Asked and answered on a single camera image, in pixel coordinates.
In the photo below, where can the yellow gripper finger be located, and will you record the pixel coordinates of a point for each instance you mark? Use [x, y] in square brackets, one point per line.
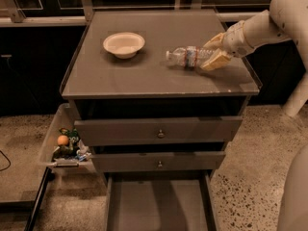
[217, 58]
[215, 43]

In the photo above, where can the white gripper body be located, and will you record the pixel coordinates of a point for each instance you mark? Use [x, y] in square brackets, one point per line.
[233, 39]

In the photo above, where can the clear plastic water bottle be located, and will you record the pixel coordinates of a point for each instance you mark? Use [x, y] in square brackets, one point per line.
[189, 56]

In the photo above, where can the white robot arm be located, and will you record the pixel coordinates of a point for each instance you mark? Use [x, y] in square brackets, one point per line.
[285, 19]

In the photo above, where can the grey top drawer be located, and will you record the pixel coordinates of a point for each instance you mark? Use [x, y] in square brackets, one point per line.
[100, 132]

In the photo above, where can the grey drawer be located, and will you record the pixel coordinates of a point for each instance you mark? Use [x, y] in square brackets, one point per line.
[167, 161]
[160, 202]
[100, 132]

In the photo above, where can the grey drawer cabinet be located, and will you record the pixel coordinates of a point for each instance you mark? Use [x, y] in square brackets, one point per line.
[102, 86]

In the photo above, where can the grey middle drawer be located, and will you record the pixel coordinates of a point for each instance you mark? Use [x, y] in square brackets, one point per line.
[167, 161]

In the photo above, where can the grey bottom drawer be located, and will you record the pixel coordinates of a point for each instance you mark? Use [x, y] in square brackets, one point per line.
[160, 202]

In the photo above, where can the white paper bowl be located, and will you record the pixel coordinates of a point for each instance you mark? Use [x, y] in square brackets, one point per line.
[124, 45]

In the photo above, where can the crumpled snack wrappers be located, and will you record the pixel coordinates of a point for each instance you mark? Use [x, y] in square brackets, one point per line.
[78, 152]

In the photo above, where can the orange ball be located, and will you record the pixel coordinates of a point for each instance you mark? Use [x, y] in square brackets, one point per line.
[63, 140]

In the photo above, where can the green toy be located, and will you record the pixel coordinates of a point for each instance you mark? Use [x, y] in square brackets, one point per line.
[73, 135]

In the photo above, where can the clear plastic storage bin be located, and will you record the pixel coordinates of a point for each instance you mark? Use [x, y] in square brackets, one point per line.
[63, 118]

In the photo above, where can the metal railing frame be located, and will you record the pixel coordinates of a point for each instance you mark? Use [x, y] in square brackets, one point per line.
[79, 12]

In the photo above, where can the black floor rail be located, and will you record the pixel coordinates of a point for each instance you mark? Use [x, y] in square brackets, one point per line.
[38, 200]

